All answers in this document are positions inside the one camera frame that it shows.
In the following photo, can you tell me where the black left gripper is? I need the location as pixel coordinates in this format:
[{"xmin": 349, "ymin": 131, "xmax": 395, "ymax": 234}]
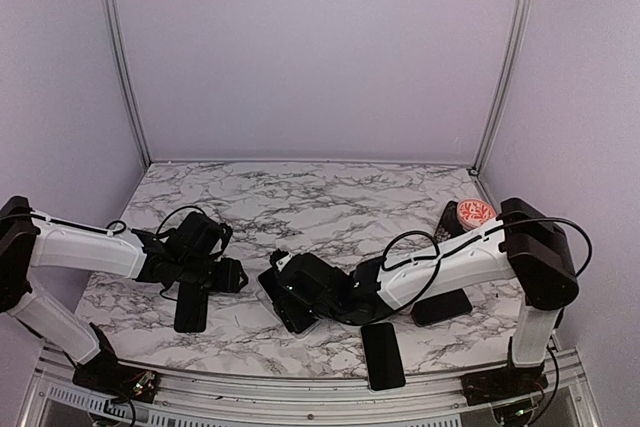
[{"xmin": 177, "ymin": 254, "xmax": 248, "ymax": 293}]

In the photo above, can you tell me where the black phone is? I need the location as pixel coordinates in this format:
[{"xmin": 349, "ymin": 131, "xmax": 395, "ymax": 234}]
[
  {"xmin": 360, "ymin": 322, "xmax": 406, "ymax": 392},
  {"xmin": 257, "ymin": 267, "xmax": 318, "ymax": 335},
  {"xmin": 410, "ymin": 289, "xmax": 472, "ymax": 327},
  {"xmin": 174, "ymin": 283, "xmax": 209, "ymax": 333}
]

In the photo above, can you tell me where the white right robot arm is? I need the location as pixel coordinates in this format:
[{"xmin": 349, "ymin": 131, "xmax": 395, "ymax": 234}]
[{"xmin": 258, "ymin": 198, "xmax": 583, "ymax": 395}]

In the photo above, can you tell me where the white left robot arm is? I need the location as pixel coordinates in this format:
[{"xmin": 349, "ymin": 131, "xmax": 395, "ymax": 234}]
[{"xmin": 1, "ymin": 196, "xmax": 248, "ymax": 392}]

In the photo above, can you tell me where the red white patterned bowl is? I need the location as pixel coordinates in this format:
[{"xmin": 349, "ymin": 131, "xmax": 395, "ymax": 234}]
[{"xmin": 456, "ymin": 199, "xmax": 497, "ymax": 232}]

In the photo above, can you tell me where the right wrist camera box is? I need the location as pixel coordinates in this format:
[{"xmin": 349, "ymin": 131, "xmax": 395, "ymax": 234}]
[{"xmin": 269, "ymin": 249, "xmax": 292, "ymax": 276}]

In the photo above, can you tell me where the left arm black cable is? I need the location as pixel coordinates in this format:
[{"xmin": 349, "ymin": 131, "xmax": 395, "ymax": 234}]
[{"xmin": 104, "ymin": 204, "xmax": 226, "ymax": 298}]

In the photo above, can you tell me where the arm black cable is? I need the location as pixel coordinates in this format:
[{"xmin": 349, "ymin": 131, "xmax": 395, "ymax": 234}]
[
  {"xmin": 380, "ymin": 216, "xmax": 594, "ymax": 321},
  {"xmin": 104, "ymin": 204, "xmax": 226, "ymax": 298}
]

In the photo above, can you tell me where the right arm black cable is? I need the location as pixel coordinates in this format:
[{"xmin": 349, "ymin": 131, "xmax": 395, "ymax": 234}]
[{"xmin": 380, "ymin": 216, "xmax": 594, "ymax": 321}]

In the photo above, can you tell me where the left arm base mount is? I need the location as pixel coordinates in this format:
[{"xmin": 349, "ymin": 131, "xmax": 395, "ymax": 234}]
[{"xmin": 72, "ymin": 323, "xmax": 159, "ymax": 404}]

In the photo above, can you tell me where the aluminium front rail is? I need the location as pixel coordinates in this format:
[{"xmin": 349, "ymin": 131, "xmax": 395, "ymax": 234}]
[{"xmin": 17, "ymin": 347, "xmax": 602, "ymax": 426}]

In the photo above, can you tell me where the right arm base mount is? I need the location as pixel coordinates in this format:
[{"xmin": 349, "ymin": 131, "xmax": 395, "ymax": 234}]
[{"xmin": 461, "ymin": 339, "xmax": 549, "ymax": 406}]

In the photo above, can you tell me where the aluminium left corner post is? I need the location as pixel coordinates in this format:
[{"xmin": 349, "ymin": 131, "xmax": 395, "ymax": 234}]
[{"xmin": 102, "ymin": 0, "xmax": 152, "ymax": 170}]

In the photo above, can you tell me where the aluminium corner post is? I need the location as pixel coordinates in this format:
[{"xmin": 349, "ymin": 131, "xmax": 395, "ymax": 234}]
[
  {"xmin": 472, "ymin": 0, "xmax": 532, "ymax": 176},
  {"xmin": 102, "ymin": 0, "xmax": 152, "ymax": 170}
]

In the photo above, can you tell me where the aluminium right corner post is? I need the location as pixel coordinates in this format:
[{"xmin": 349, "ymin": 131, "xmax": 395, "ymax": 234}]
[{"xmin": 472, "ymin": 0, "xmax": 532, "ymax": 176}]

